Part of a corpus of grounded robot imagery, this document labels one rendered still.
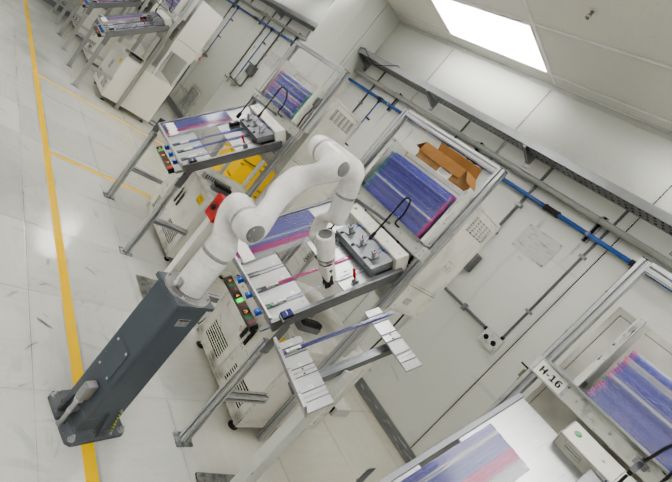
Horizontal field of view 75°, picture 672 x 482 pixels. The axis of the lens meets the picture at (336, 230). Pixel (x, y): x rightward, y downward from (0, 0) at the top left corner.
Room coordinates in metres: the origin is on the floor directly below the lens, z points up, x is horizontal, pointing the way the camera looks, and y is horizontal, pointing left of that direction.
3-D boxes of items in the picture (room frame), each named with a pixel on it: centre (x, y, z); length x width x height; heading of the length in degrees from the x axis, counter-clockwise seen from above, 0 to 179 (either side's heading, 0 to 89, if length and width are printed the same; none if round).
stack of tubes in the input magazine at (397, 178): (2.37, -0.18, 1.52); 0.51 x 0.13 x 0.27; 48
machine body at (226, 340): (2.50, -0.22, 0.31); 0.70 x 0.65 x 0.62; 48
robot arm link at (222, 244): (1.58, 0.31, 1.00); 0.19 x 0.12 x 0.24; 49
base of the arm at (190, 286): (1.56, 0.28, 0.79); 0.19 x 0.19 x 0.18
